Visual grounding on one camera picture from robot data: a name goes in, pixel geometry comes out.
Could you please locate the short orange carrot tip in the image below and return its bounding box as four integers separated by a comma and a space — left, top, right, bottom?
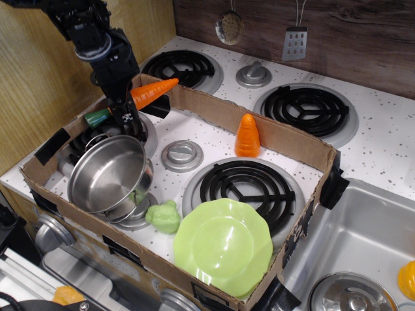
234, 113, 261, 157

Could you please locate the silver centre stove knob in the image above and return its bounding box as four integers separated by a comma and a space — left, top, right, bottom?
161, 140, 204, 173

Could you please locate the silver front panel knob right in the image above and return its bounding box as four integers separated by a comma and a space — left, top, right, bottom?
159, 288, 193, 311

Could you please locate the front right black burner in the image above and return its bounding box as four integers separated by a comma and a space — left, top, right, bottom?
182, 157, 305, 253

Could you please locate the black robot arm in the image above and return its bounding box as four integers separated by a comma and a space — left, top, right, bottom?
5, 1, 140, 128

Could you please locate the orange toy carrot green stem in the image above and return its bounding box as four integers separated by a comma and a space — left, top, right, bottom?
84, 78, 179, 128

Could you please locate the yellow toy in sink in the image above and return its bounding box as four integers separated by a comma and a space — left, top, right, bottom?
397, 261, 415, 300

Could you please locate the stainless steel pot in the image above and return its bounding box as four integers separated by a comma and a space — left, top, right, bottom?
67, 135, 153, 224

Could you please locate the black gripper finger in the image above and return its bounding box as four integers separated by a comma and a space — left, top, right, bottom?
121, 97, 145, 136
108, 98, 127, 134

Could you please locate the hanging slotted metal spatula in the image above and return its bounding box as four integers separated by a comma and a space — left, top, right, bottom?
281, 1, 308, 62

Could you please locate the orange object bottom left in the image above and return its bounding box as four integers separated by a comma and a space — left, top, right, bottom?
52, 286, 85, 306

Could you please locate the hanging perforated metal spoon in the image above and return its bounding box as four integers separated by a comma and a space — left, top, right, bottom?
215, 1, 244, 46

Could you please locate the steel lid in sink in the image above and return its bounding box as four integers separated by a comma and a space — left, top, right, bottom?
308, 272, 398, 311

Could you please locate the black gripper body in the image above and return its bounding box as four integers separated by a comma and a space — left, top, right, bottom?
90, 29, 139, 106

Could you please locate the silver front panel knob left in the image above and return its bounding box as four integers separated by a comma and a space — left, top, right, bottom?
35, 214, 75, 253

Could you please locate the light green toy vegetable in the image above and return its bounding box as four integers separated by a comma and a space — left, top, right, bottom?
145, 200, 181, 234

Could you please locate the silver stove knob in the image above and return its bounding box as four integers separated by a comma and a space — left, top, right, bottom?
161, 140, 204, 173
235, 61, 272, 88

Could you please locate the front left black burner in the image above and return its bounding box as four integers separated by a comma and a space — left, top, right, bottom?
58, 111, 158, 177

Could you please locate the brown cardboard fence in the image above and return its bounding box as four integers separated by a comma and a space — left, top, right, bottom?
21, 86, 340, 310

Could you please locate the light green plastic plate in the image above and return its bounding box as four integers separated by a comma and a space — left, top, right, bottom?
173, 198, 274, 298

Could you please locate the silver panel knob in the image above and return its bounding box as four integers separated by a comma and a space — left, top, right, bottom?
35, 214, 75, 253
159, 288, 193, 311

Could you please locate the black burner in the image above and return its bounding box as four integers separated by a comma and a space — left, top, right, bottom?
253, 83, 359, 148
58, 111, 158, 177
182, 157, 305, 253
141, 50, 224, 95

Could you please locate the grey toy sink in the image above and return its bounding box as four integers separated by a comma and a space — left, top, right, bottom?
283, 179, 414, 310

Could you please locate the silver back stove knob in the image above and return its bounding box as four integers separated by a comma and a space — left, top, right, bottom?
235, 61, 272, 88

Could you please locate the back right black burner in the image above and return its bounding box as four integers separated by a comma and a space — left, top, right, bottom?
253, 83, 359, 148

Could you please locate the back left black burner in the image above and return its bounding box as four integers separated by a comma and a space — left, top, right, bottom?
141, 50, 224, 95

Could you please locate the black cable bottom left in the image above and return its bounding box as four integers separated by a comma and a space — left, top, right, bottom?
0, 291, 20, 311

